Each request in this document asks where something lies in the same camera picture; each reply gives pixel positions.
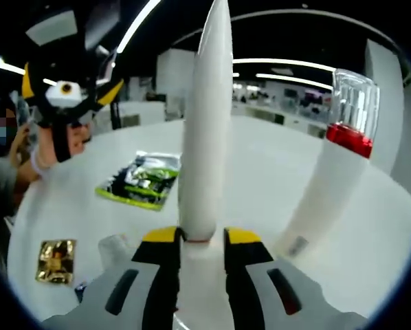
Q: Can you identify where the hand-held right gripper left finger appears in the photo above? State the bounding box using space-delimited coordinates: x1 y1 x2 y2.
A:
42 225 186 330

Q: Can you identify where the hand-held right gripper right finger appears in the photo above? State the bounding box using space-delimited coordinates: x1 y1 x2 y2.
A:
223 226 368 330

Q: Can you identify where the gold skincare sachet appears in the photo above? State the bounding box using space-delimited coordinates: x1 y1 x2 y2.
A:
34 238 78 287

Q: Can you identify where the green black skincare sachet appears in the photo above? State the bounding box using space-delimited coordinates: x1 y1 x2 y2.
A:
94 150 183 213

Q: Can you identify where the tall white skincare tube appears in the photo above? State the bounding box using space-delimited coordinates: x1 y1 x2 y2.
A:
173 0 236 330

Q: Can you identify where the white tube red cap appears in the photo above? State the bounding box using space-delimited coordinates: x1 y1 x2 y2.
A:
272 67 382 261

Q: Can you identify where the person's left hand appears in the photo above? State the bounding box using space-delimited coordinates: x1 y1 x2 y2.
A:
36 121 93 170

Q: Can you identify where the small blue item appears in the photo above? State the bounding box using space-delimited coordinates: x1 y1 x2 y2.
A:
74 280 90 304

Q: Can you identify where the square ceiling air vent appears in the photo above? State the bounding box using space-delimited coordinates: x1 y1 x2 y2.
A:
24 9 80 46

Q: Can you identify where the white square pillar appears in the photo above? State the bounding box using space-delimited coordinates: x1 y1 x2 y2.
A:
362 38 406 173
155 47 197 122

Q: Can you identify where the dark hanging ceiling panel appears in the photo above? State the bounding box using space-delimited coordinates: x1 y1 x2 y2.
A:
84 0 121 50

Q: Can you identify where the long curved ceiling light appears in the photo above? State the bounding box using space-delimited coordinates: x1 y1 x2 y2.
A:
115 0 162 55

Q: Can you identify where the straight ceiling light strip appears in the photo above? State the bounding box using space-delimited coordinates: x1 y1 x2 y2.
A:
254 72 334 91
232 57 333 72

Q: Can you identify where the row of office desks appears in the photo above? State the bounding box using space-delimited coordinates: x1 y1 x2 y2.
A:
232 98 334 139

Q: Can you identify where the white ceiling track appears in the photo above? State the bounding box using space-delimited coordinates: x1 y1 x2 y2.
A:
170 8 399 48

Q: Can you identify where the pale purple bracelet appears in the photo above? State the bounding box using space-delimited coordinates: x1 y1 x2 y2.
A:
29 145 52 173

